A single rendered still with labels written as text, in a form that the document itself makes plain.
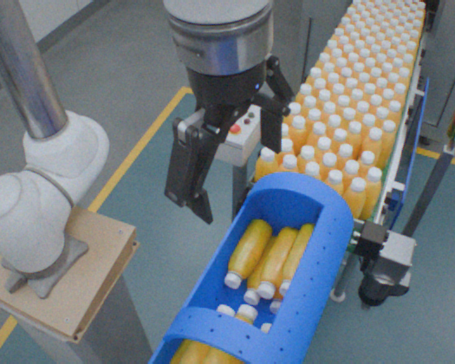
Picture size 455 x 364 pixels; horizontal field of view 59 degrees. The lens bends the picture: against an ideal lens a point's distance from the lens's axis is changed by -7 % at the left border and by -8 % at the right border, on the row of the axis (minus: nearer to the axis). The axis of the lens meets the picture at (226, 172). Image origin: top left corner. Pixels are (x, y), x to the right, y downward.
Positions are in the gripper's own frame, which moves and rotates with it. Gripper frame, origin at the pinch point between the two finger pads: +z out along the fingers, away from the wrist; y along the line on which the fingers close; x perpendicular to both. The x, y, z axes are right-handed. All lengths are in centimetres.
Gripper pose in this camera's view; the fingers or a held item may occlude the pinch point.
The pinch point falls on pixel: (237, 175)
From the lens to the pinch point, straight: 55.3
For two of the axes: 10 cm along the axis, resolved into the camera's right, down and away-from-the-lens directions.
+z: 0.8, 5.7, 8.1
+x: 7.5, 5.0, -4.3
